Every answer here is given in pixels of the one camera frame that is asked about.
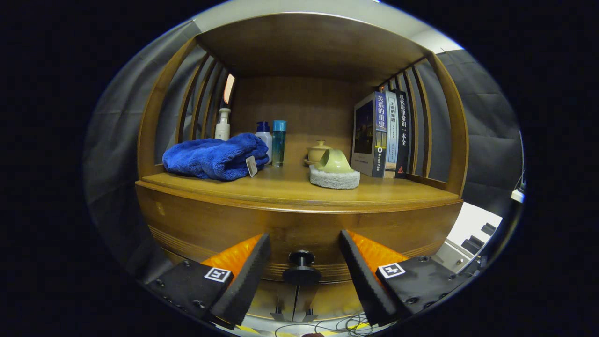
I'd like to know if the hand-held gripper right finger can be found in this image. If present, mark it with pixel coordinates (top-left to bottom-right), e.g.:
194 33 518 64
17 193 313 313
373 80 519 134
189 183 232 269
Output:
339 229 473 328

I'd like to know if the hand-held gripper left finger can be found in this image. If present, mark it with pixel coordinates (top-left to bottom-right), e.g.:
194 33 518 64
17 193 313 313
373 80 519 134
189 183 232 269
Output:
145 233 272 330

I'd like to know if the wooden drawer with black knob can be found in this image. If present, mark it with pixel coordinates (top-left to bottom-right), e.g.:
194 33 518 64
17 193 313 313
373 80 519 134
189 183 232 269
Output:
136 183 464 284

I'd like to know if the green sponge brush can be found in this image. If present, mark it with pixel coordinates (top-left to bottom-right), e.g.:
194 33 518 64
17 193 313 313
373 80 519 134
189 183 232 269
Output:
309 149 361 190

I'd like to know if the wooden cabinet door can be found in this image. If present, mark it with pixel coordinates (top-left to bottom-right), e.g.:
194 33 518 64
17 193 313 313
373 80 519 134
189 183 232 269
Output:
296 281 363 319
248 278 296 321

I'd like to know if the wooden countertop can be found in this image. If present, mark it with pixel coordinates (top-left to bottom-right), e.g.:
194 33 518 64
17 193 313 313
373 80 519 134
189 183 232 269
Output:
136 161 461 213

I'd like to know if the white drawer unit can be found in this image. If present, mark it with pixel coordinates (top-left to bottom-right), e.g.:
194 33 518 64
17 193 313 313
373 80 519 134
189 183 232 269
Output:
433 202 504 274

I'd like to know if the wooden cabinet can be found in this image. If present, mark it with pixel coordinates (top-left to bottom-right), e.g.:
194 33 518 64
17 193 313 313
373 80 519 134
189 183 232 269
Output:
135 12 469 323

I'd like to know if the blue towel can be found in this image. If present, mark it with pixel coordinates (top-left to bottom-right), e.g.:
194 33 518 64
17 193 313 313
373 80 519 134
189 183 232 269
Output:
162 133 270 182

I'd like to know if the beige lidded teacup with saucer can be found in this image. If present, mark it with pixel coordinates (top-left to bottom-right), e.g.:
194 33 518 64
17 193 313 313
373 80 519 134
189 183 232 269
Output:
304 140 334 166

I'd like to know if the clear teal bottle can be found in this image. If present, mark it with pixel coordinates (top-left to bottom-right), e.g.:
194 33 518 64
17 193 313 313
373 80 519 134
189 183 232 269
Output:
272 120 287 167

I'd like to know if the white bottle with blue cap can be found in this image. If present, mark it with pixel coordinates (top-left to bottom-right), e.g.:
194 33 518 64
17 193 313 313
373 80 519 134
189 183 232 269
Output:
256 121 273 164

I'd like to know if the grey book with blue spine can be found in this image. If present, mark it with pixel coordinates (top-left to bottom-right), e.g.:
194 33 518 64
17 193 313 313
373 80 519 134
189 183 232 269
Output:
351 91 388 178

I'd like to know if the book with pale spine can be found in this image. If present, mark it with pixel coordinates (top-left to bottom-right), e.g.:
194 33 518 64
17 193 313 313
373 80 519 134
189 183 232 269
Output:
383 90 399 179

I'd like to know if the book with dark spine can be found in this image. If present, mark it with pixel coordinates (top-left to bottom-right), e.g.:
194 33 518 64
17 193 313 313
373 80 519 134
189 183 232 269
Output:
393 89 411 179

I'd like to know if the white pump bottle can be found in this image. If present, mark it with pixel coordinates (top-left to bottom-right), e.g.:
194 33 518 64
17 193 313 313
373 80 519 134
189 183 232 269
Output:
214 108 232 141

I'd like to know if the black floor cable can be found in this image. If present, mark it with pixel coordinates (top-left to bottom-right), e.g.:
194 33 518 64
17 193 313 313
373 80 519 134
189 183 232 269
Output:
275 314 375 337

